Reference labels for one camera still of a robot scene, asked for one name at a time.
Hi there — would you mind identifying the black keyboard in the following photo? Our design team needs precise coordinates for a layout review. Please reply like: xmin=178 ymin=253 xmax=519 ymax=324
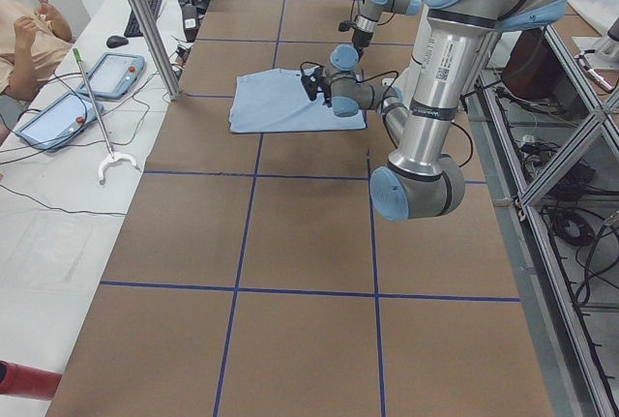
xmin=123 ymin=0 xmax=164 ymax=39

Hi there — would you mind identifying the black computer mouse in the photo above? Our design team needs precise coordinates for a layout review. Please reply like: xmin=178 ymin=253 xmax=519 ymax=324
xmin=105 ymin=35 xmax=129 ymax=48

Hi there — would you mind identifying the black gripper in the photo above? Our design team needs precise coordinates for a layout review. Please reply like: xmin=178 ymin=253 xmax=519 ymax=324
xmin=300 ymin=66 xmax=332 ymax=107
xmin=338 ymin=20 xmax=373 ymax=52

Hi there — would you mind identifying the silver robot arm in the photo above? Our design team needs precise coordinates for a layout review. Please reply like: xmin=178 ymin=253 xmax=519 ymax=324
xmin=339 ymin=0 xmax=422 ymax=57
xmin=301 ymin=0 xmax=568 ymax=221

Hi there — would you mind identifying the blue teach pendant far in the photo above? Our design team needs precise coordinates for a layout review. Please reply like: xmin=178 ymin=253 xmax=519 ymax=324
xmin=85 ymin=52 xmax=145 ymax=101

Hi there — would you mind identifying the person in beige clothes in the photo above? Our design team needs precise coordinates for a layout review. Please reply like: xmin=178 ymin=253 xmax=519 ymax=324
xmin=0 ymin=0 xmax=74 ymax=147

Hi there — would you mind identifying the white grabber reach tool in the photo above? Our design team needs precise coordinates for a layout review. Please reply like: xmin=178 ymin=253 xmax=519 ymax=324
xmin=72 ymin=47 xmax=142 ymax=186

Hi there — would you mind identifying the aluminium frame post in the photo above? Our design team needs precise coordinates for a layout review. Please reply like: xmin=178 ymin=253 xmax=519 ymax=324
xmin=128 ymin=0 xmax=181 ymax=101

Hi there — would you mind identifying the light blue t-shirt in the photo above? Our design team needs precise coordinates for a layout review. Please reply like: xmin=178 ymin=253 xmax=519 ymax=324
xmin=228 ymin=69 xmax=366 ymax=134

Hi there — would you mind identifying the blue teach pendant near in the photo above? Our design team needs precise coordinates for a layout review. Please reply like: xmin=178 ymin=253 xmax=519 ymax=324
xmin=15 ymin=93 xmax=97 ymax=151

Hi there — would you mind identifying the aluminium side frame rail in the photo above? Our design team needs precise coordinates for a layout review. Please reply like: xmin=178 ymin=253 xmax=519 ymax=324
xmin=473 ymin=24 xmax=619 ymax=417

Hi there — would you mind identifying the blue teach pendant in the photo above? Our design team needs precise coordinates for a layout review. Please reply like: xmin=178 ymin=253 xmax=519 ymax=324
xmin=85 ymin=52 xmax=145 ymax=101
xmin=15 ymin=93 xmax=97 ymax=151

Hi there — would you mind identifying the red cylindrical object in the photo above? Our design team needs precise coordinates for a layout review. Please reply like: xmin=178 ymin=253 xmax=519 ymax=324
xmin=1 ymin=361 xmax=62 ymax=401

